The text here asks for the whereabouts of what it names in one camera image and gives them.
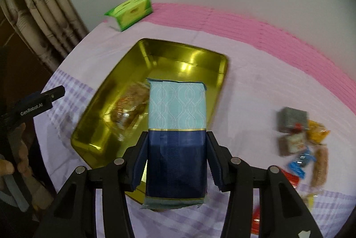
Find green tissue pack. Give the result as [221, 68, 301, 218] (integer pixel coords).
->
[104, 0, 153, 32]

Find navy and teal snack packet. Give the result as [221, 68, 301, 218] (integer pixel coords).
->
[140, 78, 208, 211]

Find beige patterned curtain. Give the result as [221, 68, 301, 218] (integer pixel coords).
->
[0, 0, 89, 74]

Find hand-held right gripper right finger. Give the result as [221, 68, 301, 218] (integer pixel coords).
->
[206, 131, 324, 238]

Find square pastry packet gold print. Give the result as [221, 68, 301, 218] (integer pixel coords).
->
[278, 132, 308, 158]

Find orange-red snack packet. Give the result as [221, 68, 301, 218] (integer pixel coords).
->
[250, 206, 262, 236]

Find blue candy packet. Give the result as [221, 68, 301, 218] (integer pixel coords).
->
[288, 161, 306, 179]
[295, 149, 316, 169]

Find gold tin box maroon sides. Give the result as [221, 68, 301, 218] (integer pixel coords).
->
[70, 38, 230, 203]

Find clear peanut brittle packet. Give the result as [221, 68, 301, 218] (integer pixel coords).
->
[110, 82, 151, 133]
[310, 145, 330, 188]

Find person's left hand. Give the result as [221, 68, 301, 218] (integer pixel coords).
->
[0, 122, 31, 180]

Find pink foam mat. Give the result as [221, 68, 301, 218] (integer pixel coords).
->
[145, 3, 356, 116]

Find grey strap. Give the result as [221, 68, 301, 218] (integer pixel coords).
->
[0, 173, 30, 212]

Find white purple checked cloth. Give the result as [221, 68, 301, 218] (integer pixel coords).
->
[33, 18, 354, 238]

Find yellow-green candy packet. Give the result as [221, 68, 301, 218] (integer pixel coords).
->
[299, 189, 324, 211]

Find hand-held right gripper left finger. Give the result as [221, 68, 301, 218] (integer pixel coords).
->
[33, 131, 148, 238]

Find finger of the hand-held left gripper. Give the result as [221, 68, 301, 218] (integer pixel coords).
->
[41, 86, 66, 103]

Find yellow snack packet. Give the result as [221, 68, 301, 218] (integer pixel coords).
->
[306, 120, 331, 145]

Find grey-green snack packet red label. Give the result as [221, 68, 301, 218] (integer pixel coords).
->
[276, 107, 310, 133]

